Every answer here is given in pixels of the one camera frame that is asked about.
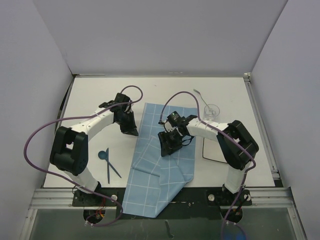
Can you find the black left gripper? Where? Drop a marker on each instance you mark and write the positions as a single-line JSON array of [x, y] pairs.
[[131, 129]]

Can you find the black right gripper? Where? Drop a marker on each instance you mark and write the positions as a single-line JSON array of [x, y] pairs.
[[168, 146]]

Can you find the blue checked cloth napkin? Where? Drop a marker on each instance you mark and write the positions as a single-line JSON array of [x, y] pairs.
[[154, 181]]

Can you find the square white plate black rim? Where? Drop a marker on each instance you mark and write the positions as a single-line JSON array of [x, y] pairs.
[[211, 150]]

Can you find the clear wine glass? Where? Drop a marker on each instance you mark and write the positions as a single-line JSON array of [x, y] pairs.
[[211, 112]]

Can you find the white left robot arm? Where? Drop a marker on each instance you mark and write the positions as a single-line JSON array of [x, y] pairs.
[[70, 150]]

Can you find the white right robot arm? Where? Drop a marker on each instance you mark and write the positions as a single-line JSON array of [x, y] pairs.
[[236, 143]]

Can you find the dark blue plastic knife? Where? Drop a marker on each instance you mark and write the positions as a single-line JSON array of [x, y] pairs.
[[108, 165]]

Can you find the dark blue plastic spoon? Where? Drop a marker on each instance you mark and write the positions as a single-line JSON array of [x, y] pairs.
[[102, 156]]

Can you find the silver metal fork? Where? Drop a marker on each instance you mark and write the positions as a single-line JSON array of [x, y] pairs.
[[199, 93]]

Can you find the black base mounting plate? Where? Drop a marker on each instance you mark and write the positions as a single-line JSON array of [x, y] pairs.
[[211, 203]]

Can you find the aluminium frame rail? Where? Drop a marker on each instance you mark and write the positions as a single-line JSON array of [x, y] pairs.
[[294, 217]]

